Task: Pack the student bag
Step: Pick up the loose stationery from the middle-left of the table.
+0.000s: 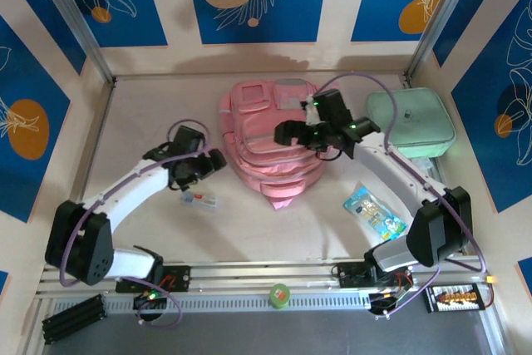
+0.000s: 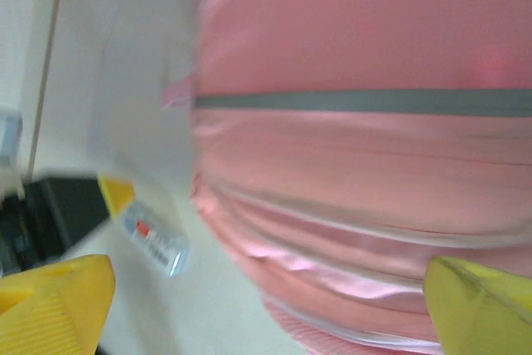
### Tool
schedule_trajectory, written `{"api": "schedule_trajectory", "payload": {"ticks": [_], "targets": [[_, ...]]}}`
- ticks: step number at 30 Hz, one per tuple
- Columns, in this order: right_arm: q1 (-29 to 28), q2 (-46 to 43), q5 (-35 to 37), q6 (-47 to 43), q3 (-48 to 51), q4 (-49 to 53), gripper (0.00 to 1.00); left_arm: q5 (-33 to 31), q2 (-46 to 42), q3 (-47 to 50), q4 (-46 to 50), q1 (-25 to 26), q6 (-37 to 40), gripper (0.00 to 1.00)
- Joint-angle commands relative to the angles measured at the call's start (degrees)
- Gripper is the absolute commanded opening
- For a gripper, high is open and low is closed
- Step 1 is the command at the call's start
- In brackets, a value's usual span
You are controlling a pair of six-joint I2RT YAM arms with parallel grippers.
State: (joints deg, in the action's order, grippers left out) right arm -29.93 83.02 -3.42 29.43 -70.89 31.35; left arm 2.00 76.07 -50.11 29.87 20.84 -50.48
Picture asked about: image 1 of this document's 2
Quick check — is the aluminium extrusion rail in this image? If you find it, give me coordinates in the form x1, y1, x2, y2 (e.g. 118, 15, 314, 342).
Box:
36, 260, 490, 298

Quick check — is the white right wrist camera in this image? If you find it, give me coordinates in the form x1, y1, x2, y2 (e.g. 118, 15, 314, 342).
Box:
303, 94, 321, 126

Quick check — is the green tape roll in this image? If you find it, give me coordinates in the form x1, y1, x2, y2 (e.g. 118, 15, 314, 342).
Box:
268, 283, 291, 311

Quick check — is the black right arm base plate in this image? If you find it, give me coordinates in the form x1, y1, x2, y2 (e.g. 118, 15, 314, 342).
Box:
337, 262, 413, 290

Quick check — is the clear plastic pen box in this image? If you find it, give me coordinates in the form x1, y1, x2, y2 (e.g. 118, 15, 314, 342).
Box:
179, 190, 222, 214

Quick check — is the light blue snack pouch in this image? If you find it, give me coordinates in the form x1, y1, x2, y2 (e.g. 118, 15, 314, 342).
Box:
342, 181, 407, 242

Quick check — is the black ribbed block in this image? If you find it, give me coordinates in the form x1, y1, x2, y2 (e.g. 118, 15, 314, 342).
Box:
41, 293, 106, 346

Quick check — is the slotted grey cable duct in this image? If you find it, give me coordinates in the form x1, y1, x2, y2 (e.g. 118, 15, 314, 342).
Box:
48, 292, 430, 315

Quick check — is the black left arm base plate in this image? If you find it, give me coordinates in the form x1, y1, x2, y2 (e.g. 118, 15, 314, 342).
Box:
115, 264, 193, 294

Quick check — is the black power distribution board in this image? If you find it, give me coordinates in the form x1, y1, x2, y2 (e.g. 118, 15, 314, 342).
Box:
422, 283, 485, 314

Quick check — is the aluminium frame post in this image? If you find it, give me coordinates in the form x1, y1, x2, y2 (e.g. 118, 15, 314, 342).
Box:
403, 0, 491, 86
29, 0, 116, 86

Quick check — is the pink student backpack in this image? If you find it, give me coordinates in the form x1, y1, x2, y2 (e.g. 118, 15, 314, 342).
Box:
218, 77, 330, 212

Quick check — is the mint green zip case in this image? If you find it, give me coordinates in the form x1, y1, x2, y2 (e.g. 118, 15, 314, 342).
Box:
364, 87, 458, 159

